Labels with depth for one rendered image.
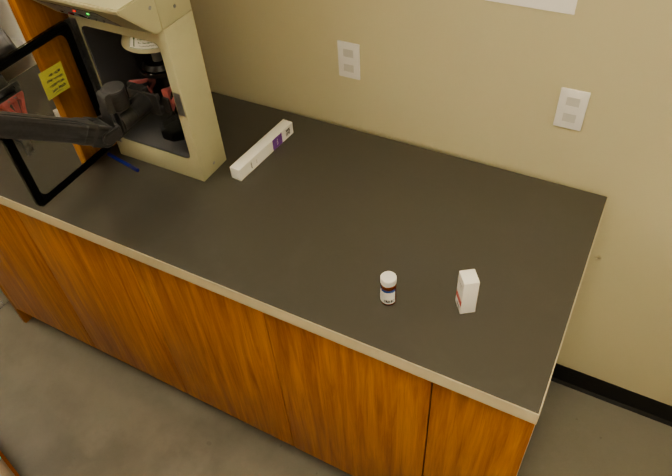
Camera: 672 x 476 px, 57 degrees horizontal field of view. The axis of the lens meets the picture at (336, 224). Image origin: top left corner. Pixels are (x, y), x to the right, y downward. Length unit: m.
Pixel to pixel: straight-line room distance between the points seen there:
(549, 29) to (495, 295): 0.64
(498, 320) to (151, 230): 0.92
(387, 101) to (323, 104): 0.23
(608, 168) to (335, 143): 0.77
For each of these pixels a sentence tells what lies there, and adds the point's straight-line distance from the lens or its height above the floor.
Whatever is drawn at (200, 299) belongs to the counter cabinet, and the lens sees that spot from 1.71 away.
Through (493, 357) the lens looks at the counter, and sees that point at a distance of 1.38.
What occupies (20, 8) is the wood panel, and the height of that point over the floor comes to 1.44.
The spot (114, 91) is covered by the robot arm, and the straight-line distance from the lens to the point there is 1.65.
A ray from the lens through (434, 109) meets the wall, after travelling 1.81.
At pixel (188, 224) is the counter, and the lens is 1.69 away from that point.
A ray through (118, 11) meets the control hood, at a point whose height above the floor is 1.51.
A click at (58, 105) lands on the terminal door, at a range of 1.79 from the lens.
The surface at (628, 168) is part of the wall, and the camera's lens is 1.76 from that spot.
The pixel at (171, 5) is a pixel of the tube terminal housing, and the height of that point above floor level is 1.45.
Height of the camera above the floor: 2.08
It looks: 45 degrees down
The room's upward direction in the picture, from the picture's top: 4 degrees counter-clockwise
